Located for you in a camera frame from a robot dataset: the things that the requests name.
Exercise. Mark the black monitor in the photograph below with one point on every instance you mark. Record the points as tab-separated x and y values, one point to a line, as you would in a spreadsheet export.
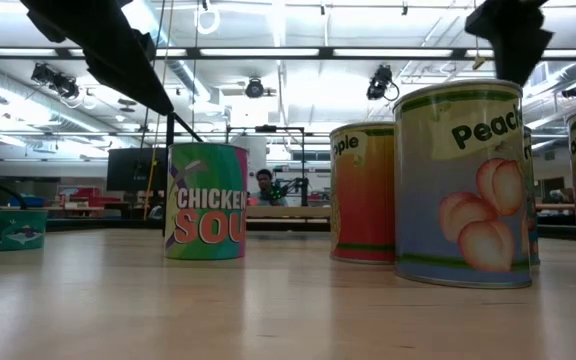
135	170

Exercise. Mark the black ceiling camera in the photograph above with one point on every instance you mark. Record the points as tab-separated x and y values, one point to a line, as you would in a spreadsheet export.
379	82

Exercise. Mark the pineapple can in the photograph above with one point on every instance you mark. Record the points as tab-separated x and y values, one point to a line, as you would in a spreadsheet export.
363	200

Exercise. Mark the black ceiling spotlight cluster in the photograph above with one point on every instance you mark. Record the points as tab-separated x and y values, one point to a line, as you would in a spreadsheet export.
55	80

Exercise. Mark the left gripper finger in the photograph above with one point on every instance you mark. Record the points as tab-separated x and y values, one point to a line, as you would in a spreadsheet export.
147	47
128	75

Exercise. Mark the black aluminium table frame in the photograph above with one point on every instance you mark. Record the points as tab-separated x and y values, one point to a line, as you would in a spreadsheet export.
118	225

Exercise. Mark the chicken soup can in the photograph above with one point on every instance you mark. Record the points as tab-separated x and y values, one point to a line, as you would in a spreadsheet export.
205	200

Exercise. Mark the peaches can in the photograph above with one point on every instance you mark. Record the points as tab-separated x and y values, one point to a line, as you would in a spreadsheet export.
463	190

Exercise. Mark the round black ceiling spotlight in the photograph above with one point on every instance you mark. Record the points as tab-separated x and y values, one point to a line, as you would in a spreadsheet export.
254	88

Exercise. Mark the yellow hanging hook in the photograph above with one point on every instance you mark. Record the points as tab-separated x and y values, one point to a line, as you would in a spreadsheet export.
478	62

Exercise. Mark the wooden shelf with black legs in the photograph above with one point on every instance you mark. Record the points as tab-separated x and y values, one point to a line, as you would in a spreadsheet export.
288	212

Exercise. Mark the person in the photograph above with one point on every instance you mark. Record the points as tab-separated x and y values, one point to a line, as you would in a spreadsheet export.
265	192

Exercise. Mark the small black ceiling spotlight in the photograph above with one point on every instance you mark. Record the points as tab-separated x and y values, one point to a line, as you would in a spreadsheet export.
573	91

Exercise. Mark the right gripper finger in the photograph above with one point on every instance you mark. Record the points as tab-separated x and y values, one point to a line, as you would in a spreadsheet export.
518	40

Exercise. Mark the green tuna fish can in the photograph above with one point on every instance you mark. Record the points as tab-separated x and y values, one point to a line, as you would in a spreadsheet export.
3	230

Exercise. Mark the white pillar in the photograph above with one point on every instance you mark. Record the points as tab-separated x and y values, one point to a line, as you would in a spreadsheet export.
253	160

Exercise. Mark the red workbench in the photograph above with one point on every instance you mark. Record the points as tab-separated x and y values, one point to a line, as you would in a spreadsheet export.
88	196

